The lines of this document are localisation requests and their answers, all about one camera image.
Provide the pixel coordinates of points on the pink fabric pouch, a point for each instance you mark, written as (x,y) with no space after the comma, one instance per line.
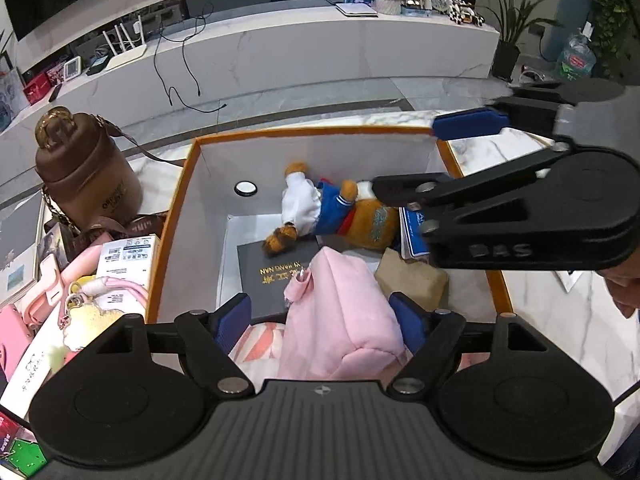
(339,324)

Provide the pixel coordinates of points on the white marble TV console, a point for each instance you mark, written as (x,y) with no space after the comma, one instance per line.
(179,85)

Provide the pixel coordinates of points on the blue Ocean Park card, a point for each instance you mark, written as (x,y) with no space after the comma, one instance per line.
(412,244)

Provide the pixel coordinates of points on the white laptop on console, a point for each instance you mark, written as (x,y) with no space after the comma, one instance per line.
(356,10)

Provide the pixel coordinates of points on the person right hand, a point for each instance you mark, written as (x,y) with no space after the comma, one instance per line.
(623,285)

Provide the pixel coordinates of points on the brown bucket handbag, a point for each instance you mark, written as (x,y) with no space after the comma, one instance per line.
(83,171)

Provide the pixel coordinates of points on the plush bear blue jacket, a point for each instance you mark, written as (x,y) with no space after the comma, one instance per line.
(349,210)

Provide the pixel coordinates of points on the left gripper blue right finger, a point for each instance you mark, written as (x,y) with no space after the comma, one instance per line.
(412,320)

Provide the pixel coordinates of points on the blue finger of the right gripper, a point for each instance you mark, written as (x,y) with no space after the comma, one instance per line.
(484,121)
(405,189)

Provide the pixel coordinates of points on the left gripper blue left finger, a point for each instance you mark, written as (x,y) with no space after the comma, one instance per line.
(229,322)

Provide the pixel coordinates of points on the tan kraft paper bag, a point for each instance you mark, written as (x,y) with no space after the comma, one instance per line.
(420,282)

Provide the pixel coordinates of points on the white wifi router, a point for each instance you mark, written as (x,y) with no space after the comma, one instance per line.
(125,49)

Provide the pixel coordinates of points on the black gift box gold text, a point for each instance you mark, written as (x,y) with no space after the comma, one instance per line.
(264,278)

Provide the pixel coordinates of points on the potted green plant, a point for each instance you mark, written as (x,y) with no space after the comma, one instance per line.
(514,18)

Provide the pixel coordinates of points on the large water bottle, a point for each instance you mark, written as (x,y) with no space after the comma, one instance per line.
(576,59)

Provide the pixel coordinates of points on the orange cardboard storage box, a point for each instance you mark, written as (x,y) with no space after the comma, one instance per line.
(229,194)

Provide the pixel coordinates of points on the white product box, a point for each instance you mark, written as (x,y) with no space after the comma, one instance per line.
(131,259)

